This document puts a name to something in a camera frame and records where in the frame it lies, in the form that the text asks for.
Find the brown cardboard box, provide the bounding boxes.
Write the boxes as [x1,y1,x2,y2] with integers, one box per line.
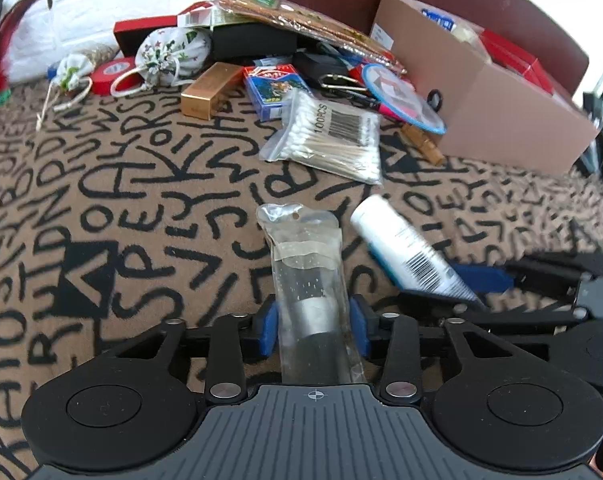
[369,0,601,176]

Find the large floral drawstring pouch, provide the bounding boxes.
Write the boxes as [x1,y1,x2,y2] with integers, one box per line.
[110,27,213,99]

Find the black case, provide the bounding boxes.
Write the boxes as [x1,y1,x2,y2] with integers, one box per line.
[293,50,353,92]

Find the blue and white packet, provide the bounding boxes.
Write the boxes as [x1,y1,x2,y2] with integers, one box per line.
[421,7,457,31]

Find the red boxes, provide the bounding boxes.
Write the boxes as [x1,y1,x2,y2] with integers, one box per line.
[480,29,555,94]

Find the packet of wooden sticks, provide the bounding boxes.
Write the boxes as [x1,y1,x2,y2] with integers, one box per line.
[215,0,408,74]

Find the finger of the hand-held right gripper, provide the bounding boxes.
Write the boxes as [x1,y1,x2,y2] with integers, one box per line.
[451,252,603,302]
[396,290,590,335]

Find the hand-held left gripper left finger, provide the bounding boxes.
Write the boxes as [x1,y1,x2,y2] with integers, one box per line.
[101,300,280,404]

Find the black metal stand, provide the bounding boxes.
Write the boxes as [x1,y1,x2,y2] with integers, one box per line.
[579,91,603,182]

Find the gold rectangular box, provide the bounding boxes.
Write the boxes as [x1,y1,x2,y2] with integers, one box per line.
[180,62,243,121]

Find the bag of cotton swabs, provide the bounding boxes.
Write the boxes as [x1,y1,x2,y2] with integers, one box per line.
[258,88,385,187]

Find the round blue-rimmed disc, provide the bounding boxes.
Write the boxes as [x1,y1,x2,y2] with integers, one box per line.
[360,62,448,135]

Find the white tube with barcode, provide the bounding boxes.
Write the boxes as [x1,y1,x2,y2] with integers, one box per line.
[350,194,488,307]

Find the black-handled scissors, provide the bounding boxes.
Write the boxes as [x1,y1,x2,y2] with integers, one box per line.
[318,73,383,107]

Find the blue playing card box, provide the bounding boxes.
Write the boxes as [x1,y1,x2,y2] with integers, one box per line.
[242,63,315,122]

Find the red flat box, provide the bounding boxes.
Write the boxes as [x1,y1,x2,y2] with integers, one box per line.
[113,14,183,57]

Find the brown wooden clip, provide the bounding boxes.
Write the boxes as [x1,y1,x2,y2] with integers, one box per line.
[400,122,447,166]

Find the small floral drawstring pouch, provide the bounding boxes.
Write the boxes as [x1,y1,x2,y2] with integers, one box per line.
[35,52,95,132]

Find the red tape roll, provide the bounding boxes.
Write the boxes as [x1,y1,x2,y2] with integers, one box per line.
[90,58,143,96]

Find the brush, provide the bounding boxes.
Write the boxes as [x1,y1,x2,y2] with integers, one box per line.
[256,203,368,386]

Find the brown printed blanket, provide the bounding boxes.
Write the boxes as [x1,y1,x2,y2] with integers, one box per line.
[0,77,603,480]

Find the black rectangular box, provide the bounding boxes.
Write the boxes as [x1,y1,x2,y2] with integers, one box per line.
[210,24,298,62]

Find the red and white packet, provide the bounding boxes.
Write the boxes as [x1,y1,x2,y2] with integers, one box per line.
[176,2,223,29]

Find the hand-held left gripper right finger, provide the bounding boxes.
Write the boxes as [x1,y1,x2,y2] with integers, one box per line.
[350,295,525,404]

